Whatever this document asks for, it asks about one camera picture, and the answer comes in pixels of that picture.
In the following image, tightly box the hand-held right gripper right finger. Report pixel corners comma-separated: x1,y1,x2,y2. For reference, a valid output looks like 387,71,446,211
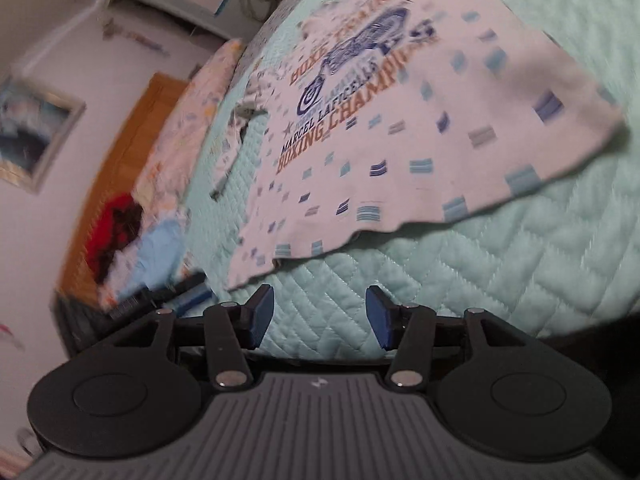
366,285,538,391

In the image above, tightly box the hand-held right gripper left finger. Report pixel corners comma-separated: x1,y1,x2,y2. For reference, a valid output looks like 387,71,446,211
107,284,276,391

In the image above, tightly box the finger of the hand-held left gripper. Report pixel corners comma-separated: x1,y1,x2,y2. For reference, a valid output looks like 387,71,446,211
148,272,212,313

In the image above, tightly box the white printed t-shirt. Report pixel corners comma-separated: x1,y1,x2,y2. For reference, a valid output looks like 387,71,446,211
222,0,626,291

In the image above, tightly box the light blue cloth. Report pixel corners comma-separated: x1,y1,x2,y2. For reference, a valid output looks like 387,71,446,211
117,220,186,296

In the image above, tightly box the red cloth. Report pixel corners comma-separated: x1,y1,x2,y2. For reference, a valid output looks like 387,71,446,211
85,192,146,281

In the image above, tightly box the mint quilted bee blanket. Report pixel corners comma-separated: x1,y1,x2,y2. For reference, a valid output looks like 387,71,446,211
180,0,640,356

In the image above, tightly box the wooden headboard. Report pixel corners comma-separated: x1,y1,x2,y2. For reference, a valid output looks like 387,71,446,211
57,72,188,301

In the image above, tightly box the floral pink pillow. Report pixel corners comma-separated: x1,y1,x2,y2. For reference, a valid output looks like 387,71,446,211
132,37,246,221

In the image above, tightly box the grey sliding-door wardrobe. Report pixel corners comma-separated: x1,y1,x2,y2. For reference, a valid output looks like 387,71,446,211
112,0,296,41

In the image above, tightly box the framed wall picture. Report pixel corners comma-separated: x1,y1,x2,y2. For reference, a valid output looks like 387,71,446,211
0,75,86,193

